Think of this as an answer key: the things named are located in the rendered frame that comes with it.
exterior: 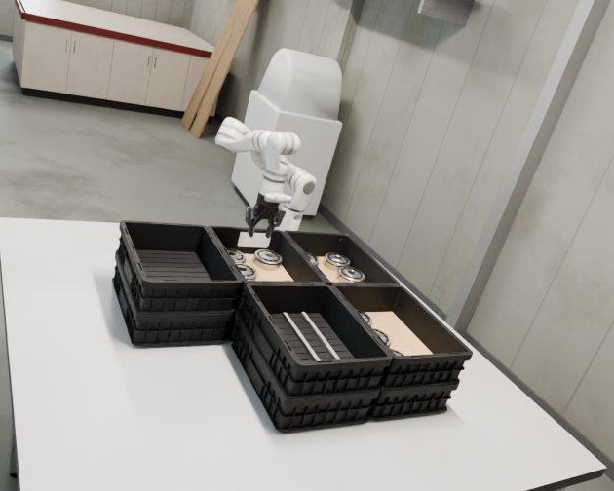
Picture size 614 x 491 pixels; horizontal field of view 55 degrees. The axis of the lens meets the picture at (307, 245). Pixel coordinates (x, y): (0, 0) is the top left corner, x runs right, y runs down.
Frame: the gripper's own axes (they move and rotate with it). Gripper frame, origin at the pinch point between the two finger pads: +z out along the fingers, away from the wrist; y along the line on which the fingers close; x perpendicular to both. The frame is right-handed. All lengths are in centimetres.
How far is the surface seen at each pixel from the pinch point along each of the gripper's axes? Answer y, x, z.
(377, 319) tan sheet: -37.6, 26.9, 17.3
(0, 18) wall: 53, -822, 74
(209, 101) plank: -142, -460, 61
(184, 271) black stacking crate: 21.3, -4.3, 17.5
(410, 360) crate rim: -23, 61, 8
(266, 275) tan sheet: -7.9, -2.2, 17.4
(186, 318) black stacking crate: 27.0, 19.8, 19.7
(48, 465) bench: 67, 59, 30
